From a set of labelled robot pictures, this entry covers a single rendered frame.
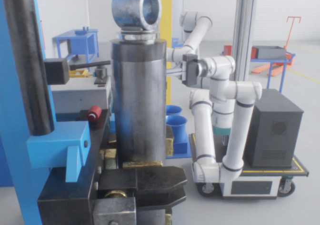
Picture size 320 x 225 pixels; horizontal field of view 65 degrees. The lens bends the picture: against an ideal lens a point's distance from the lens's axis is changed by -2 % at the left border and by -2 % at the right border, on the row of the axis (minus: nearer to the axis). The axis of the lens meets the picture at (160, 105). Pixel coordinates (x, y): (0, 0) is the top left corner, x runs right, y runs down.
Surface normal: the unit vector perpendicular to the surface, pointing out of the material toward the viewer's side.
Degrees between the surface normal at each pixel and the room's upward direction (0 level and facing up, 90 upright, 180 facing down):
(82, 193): 0
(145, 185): 0
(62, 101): 90
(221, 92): 90
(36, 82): 90
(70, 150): 45
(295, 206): 0
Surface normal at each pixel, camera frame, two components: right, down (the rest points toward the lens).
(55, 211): 0.10, 0.37
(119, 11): -0.51, 0.37
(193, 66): 0.46, 0.33
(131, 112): -0.26, 0.36
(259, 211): 0.00, -0.93
